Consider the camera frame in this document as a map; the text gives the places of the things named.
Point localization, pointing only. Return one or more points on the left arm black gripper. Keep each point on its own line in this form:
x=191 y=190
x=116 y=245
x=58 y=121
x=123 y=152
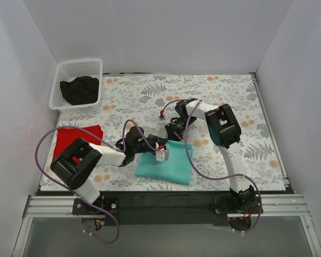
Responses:
x=153 y=141

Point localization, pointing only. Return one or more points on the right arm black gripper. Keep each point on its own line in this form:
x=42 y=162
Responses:
x=174 y=129

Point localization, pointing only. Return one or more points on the teal t shirt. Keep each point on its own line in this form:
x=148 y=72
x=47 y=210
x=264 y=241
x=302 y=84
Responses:
x=176 y=169

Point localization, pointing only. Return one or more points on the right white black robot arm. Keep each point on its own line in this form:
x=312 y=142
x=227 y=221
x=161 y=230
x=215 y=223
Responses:
x=224 y=131

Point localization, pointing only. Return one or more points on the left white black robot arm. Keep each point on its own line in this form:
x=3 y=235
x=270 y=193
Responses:
x=75 y=164

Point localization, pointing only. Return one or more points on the floral patterned table cloth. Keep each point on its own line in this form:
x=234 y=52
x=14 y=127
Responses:
x=138 y=99

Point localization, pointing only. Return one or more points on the red folded t shirt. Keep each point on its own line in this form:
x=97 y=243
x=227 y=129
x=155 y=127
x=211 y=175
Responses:
x=65 y=136

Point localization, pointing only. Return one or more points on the black crumpled t shirt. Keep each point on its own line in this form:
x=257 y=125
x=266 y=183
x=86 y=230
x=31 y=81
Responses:
x=81 y=90

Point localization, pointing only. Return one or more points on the white plastic basket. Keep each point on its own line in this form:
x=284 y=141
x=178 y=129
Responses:
x=68 y=71

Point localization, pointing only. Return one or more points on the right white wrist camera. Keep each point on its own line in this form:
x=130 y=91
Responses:
x=162 y=119

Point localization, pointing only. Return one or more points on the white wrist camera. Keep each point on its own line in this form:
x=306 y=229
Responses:
x=162 y=119
x=161 y=153

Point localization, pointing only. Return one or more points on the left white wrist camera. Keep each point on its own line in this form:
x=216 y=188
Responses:
x=161 y=153

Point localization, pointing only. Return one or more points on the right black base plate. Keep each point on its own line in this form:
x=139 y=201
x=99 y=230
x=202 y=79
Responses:
x=226 y=204

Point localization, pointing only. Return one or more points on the aluminium frame rail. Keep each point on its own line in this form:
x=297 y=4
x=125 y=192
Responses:
x=68 y=206

